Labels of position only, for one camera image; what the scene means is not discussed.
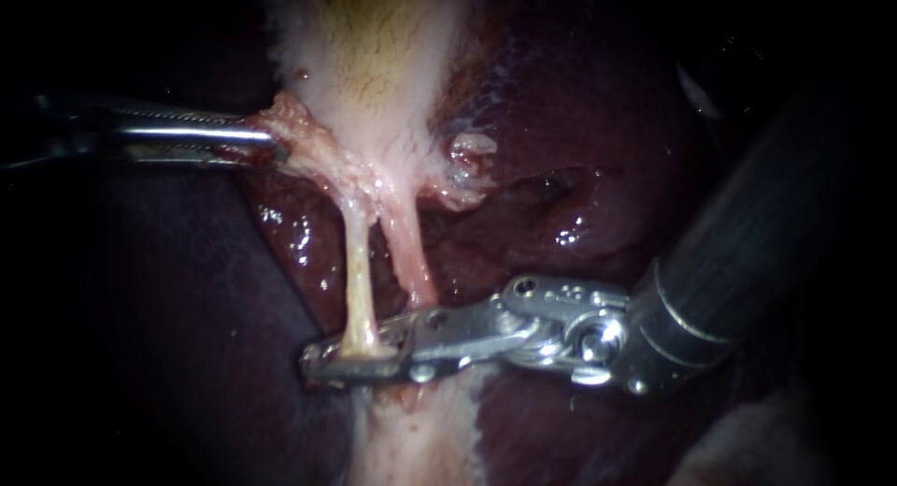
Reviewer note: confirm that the dark right arm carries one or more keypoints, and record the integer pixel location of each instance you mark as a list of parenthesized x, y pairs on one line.
[(757, 220)]

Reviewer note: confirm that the thin tube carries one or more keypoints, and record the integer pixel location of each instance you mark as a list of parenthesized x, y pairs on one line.
[(412, 255), (359, 276)]

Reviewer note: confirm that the right arm instrument jaw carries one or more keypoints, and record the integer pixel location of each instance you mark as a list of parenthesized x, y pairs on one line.
[(364, 376), (364, 330)]

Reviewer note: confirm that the gallbladder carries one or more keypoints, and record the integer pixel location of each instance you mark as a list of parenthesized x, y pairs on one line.
[(371, 65)]

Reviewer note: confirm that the right arm instrument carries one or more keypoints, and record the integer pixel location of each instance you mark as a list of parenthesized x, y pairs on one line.
[(539, 325)]

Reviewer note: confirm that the pale fatty tissue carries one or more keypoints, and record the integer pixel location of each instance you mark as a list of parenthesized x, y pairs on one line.
[(471, 149), (413, 437)]

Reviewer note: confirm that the left arm instrument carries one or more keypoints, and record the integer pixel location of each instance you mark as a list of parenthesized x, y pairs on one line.
[(63, 125)]

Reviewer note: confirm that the left arm instrument jaw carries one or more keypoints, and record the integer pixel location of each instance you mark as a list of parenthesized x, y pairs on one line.
[(189, 130), (210, 156)]

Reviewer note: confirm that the dark red liver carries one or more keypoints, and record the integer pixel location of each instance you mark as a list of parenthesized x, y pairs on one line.
[(560, 156)]

